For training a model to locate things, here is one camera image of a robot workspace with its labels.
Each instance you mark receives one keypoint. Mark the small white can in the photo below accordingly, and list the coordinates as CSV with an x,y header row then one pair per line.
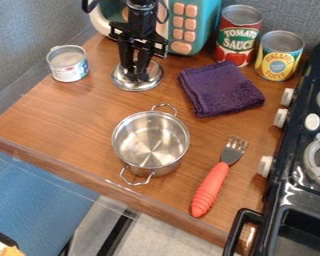
x,y
68,63

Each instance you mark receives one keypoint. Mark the silver pot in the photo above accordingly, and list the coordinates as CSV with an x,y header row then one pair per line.
x,y
150,141

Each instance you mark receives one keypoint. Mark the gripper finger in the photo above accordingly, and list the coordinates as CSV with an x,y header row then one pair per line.
x,y
125,56
144,63

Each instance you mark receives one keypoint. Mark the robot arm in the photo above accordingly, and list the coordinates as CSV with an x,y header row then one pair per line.
x,y
140,8

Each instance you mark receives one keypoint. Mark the silver pot lid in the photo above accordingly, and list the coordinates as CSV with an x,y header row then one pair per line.
x,y
137,78

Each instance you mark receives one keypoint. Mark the purple cloth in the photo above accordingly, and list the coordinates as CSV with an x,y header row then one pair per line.
x,y
220,88

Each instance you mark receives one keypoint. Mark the pineapple slices can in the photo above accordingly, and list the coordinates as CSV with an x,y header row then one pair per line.
x,y
278,55

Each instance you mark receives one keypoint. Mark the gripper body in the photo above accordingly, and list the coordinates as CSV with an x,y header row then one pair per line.
x,y
138,33

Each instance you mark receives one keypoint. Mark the tomato sauce can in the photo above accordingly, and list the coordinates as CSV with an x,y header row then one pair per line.
x,y
237,36

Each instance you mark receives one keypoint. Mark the toy stove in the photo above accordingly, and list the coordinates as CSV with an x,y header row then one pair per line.
x,y
296,160

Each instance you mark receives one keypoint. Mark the toy microwave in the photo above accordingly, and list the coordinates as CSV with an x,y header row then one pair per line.
x,y
189,23

